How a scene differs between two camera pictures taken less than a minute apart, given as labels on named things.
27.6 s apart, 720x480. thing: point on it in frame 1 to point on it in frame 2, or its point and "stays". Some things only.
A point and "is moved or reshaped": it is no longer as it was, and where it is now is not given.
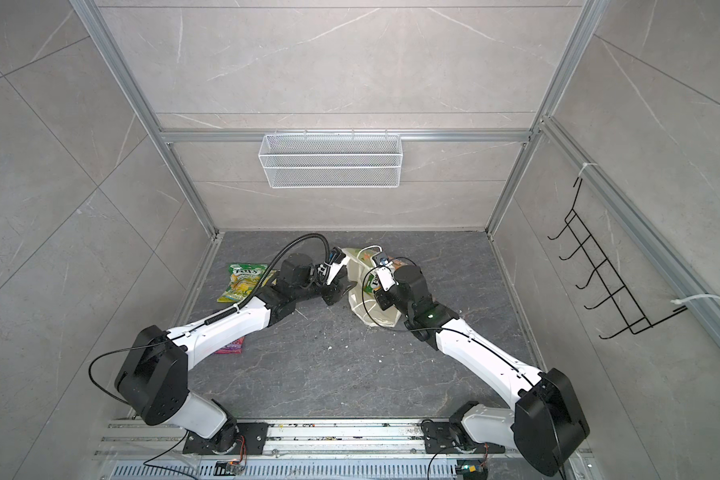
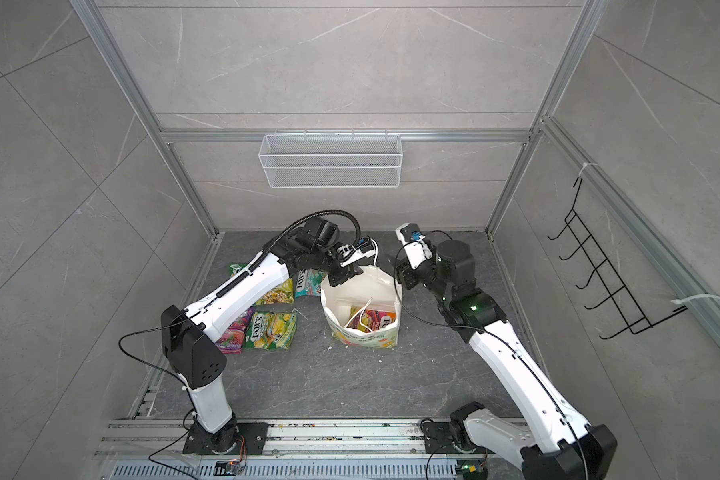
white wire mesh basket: [330, 161] stays
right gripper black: [383, 300] to [407, 274]
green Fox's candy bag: [373, 284] to [271, 330]
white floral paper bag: [362, 294] is moved or reshaped
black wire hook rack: [633, 313] stays
